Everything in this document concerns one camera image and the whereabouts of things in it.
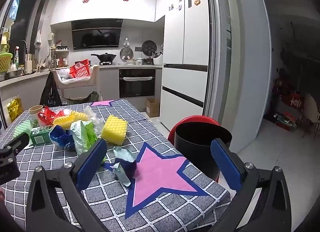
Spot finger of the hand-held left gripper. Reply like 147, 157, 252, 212
4, 132, 29, 156

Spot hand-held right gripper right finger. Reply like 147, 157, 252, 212
210, 137, 292, 232

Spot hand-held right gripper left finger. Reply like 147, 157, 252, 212
26, 138, 108, 232

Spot green sponge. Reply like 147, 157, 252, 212
13, 119, 34, 137

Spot green carton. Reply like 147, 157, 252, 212
29, 126, 54, 145

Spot green and white plastic bag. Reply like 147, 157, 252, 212
70, 120, 99, 157

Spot paper cup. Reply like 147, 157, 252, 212
28, 105, 44, 121

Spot black trash bin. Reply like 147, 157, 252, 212
174, 120, 233, 182

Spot purple and teal wrapper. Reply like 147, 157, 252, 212
104, 146, 137, 187

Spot red plastic wrapper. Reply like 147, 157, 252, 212
37, 106, 66, 126

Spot yellow sponge block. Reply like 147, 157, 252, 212
100, 115, 128, 146

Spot blue wrapper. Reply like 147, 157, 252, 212
49, 125, 75, 150

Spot yellow wavy foam pad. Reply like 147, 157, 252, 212
53, 111, 88, 129

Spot gold foil bag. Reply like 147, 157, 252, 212
6, 96, 23, 122

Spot red stool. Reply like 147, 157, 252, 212
168, 115, 222, 184

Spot black plastic bag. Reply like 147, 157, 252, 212
39, 71, 62, 107

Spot dark green bag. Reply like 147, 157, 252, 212
85, 92, 104, 103

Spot grey checked star tablecloth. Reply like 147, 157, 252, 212
0, 99, 232, 232

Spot white high chair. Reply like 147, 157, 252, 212
51, 65, 100, 98

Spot green plastic basket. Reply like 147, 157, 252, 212
0, 53, 13, 73

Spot cardboard box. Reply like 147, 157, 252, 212
146, 98, 160, 118

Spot grey kitchen counter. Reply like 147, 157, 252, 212
0, 63, 164, 113

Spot black built-in oven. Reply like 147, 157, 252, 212
118, 68, 156, 99

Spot red plastic basket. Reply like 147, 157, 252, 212
69, 59, 92, 78

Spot red bag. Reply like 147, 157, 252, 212
287, 93, 305, 109

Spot spice rack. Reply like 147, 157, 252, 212
54, 45, 70, 69

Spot kitchen faucet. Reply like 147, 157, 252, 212
20, 40, 29, 61

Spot grey sliding door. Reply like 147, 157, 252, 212
204, 0, 272, 152

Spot black wok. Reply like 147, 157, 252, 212
90, 52, 117, 62

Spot silver round steamer rack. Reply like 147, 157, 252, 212
120, 47, 134, 61

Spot white rice cooker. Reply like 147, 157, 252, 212
153, 52, 164, 66

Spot black range hood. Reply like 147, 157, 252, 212
71, 19, 123, 50

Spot black round steamer rack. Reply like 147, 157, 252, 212
142, 40, 157, 56

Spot white refrigerator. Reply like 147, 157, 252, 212
160, 0, 213, 132

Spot white wall cabinets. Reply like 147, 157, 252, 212
50, 0, 165, 25

